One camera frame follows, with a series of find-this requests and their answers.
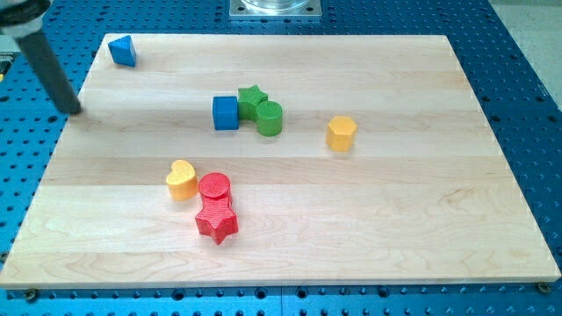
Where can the brass board clamp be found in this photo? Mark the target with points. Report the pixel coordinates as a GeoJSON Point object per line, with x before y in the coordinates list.
{"type": "Point", "coordinates": [31, 295]}
{"type": "Point", "coordinates": [543, 288]}

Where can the red cylinder block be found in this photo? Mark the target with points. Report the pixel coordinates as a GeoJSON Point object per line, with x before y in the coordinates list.
{"type": "Point", "coordinates": [214, 187]}

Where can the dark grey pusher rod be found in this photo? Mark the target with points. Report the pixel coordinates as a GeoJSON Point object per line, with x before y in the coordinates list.
{"type": "Point", "coordinates": [49, 71]}

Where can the green star block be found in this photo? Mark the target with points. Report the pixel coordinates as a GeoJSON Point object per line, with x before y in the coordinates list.
{"type": "Point", "coordinates": [248, 99]}

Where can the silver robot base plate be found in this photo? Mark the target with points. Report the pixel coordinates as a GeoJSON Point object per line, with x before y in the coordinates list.
{"type": "Point", "coordinates": [274, 8]}

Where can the light wooden board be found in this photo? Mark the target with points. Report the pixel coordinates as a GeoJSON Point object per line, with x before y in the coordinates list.
{"type": "Point", "coordinates": [424, 196]}

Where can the yellow hexagon block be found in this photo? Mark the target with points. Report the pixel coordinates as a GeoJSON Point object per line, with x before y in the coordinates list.
{"type": "Point", "coordinates": [341, 133]}

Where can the yellow heart block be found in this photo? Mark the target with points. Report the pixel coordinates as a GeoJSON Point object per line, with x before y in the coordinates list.
{"type": "Point", "coordinates": [182, 180]}

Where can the right brass board clamp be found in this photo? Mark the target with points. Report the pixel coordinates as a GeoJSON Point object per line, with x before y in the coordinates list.
{"type": "Point", "coordinates": [543, 288]}

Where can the grey white tool holder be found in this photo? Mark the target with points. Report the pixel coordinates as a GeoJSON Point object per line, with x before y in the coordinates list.
{"type": "Point", "coordinates": [20, 18]}

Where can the blue triangle block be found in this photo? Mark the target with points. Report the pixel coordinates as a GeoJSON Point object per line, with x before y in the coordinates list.
{"type": "Point", "coordinates": [123, 51]}

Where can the left brass board clamp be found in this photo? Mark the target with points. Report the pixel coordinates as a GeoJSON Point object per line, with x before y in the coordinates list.
{"type": "Point", "coordinates": [31, 295]}

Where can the blue cube block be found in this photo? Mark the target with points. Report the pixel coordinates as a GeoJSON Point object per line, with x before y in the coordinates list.
{"type": "Point", "coordinates": [225, 113]}

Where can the green cylinder block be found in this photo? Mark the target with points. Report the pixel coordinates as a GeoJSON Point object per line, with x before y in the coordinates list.
{"type": "Point", "coordinates": [269, 118]}

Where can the red star block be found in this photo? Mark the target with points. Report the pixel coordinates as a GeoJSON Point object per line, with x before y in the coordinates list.
{"type": "Point", "coordinates": [217, 219]}

